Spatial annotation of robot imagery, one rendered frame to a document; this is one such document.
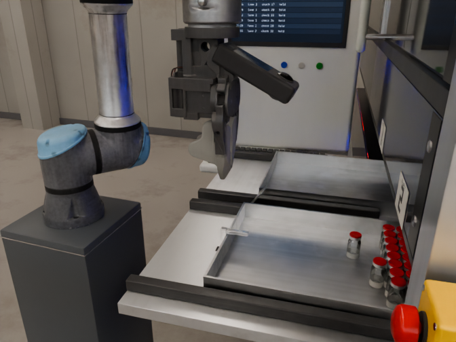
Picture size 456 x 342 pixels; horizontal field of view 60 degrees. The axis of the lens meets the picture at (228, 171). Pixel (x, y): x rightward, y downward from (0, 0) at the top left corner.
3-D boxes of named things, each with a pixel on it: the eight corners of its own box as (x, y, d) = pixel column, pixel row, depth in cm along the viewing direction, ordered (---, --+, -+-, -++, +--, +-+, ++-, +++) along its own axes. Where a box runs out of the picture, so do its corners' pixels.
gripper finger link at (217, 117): (219, 146, 58) (219, 87, 54) (231, 148, 57) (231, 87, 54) (210, 157, 53) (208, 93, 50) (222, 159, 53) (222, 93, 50)
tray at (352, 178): (402, 174, 106) (404, 161, 105) (418, 220, 83) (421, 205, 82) (275, 162, 114) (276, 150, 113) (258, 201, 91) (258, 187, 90)
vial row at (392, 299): (391, 246, 73) (394, 224, 72) (402, 312, 57) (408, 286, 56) (378, 244, 74) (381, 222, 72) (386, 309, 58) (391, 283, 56)
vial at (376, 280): (382, 281, 64) (387, 257, 62) (383, 290, 62) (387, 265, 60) (368, 279, 65) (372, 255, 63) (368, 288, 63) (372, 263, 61)
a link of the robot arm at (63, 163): (39, 176, 102) (30, 125, 97) (93, 167, 109) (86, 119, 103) (47, 194, 93) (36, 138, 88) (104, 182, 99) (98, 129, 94)
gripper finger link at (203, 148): (193, 175, 60) (191, 115, 57) (231, 179, 59) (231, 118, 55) (186, 183, 57) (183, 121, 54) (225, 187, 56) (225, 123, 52)
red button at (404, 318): (425, 330, 42) (432, 300, 40) (432, 360, 38) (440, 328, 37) (386, 324, 43) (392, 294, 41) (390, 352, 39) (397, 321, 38)
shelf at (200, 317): (398, 174, 111) (400, 167, 111) (468, 385, 49) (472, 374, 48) (233, 158, 123) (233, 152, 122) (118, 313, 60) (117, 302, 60)
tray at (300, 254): (416, 239, 76) (419, 224, 75) (445, 341, 53) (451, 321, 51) (243, 216, 84) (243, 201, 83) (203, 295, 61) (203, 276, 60)
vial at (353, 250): (358, 254, 71) (362, 233, 70) (359, 260, 69) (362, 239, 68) (346, 252, 72) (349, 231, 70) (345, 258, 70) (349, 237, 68)
